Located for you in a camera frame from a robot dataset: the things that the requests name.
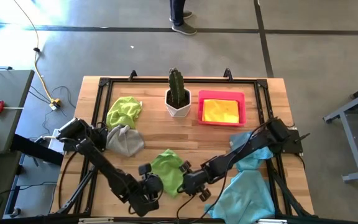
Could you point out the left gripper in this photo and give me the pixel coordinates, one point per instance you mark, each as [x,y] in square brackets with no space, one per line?
[152,186]

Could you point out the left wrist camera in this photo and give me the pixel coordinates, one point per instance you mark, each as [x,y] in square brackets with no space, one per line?
[145,169]

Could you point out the dark grey side table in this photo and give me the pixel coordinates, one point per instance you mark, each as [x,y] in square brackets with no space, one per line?
[8,93]

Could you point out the pink plastic bin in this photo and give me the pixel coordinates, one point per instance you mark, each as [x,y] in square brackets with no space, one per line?
[200,109]

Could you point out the white power supply box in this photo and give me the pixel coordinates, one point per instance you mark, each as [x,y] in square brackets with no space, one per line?
[54,141]

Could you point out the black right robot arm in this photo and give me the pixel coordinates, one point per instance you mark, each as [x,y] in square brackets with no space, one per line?
[244,149]

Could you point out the yellow microfiber towel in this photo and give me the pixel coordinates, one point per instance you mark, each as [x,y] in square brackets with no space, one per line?
[221,111]

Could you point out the green microfiber towel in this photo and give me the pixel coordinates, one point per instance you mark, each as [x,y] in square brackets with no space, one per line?
[168,171]

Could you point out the green cactus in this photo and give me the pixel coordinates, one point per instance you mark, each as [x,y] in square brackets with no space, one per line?
[176,87]

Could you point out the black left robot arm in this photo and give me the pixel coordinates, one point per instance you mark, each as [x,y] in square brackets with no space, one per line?
[104,165]

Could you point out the white faceted plant pot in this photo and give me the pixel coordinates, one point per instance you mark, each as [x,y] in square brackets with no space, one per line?
[179,112]

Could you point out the yellow white power plug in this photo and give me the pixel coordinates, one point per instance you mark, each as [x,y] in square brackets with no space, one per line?
[54,104]

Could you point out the blue microfiber towel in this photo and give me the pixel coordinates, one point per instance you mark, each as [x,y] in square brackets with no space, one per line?
[247,199]
[259,155]

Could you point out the black aluminium table frame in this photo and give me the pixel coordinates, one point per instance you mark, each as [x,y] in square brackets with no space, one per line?
[182,80]

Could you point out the grey metal trolley frame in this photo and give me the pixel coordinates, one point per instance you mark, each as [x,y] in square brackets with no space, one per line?
[351,146]

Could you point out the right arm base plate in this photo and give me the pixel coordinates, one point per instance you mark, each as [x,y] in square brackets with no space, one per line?
[294,143]

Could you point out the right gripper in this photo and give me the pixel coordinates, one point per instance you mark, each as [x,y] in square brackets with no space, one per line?
[194,182]

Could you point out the black side table beam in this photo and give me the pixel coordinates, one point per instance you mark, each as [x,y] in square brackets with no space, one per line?
[36,149]

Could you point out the lime microfiber towel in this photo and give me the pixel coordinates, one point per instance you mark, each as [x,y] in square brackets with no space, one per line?
[123,112]

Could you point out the grey microfiber towel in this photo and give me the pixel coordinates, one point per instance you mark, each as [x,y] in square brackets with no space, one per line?
[124,141]

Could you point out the person's feet in shoes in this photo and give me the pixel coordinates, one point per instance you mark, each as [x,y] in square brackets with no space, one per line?
[177,12]

